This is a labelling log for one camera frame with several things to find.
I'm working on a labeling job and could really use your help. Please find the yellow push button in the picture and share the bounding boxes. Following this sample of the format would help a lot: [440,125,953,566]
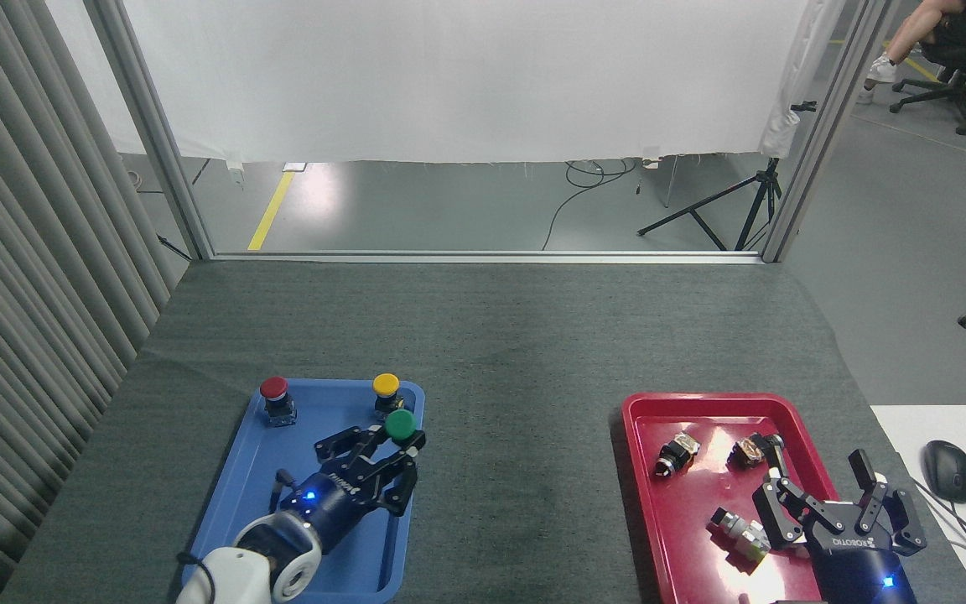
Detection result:
[371,373,406,421]

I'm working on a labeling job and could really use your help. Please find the white desk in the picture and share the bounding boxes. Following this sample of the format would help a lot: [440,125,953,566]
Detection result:
[869,405,966,604]

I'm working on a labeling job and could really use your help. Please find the grey pleated curtain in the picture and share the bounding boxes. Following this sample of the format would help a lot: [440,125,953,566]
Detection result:
[0,0,184,604]

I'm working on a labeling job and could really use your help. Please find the silver metal post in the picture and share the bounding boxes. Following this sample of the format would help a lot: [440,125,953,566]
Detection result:
[761,0,892,264]
[83,0,216,262]

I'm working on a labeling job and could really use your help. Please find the black brown switch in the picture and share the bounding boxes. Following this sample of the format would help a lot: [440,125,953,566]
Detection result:
[728,432,786,469]

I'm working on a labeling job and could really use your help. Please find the silver metal switch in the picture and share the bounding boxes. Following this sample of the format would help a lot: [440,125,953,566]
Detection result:
[707,506,771,563]

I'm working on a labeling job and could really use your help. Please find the black tripod stand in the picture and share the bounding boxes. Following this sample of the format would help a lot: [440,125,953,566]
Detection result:
[637,101,818,253]

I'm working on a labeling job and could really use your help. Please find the person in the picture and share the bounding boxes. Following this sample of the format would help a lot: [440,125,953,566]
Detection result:
[856,0,966,106]

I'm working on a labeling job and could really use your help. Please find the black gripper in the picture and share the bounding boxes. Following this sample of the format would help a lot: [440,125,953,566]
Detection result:
[752,435,927,604]
[278,423,428,555]

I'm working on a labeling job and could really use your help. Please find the red push button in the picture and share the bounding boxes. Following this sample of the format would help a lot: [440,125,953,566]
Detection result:
[259,376,298,427]

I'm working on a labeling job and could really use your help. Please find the black office chair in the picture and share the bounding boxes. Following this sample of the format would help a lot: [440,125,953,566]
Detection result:
[889,0,966,136]

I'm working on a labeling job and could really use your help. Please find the white cloth backdrop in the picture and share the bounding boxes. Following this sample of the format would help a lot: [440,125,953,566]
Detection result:
[45,0,846,166]

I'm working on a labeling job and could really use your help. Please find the silver metal rail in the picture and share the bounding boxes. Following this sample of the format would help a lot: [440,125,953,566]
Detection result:
[210,249,767,266]

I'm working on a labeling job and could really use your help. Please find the black knob selector switch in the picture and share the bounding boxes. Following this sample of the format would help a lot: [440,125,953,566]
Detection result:
[652,432,702,481]

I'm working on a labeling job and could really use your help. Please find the red plastic tray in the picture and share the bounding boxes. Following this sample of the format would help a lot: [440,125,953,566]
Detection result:
[621,392,861,604]

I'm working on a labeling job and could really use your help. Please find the green push button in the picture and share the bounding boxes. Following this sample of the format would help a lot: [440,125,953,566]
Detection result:
[384,409,418,446]

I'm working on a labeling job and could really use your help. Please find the black computer mouse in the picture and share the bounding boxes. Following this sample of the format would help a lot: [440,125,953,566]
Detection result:
[922,440,966,504]

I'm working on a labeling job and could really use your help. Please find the grey desk cables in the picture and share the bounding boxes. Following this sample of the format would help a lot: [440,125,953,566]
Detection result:
[909,476,966,604]

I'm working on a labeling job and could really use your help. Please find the blue plastic tray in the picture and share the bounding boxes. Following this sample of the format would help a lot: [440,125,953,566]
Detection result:
[181,378,427,604]

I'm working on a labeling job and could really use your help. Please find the black floor cable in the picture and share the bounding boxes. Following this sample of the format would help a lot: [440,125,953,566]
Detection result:
[541,158,640,252]

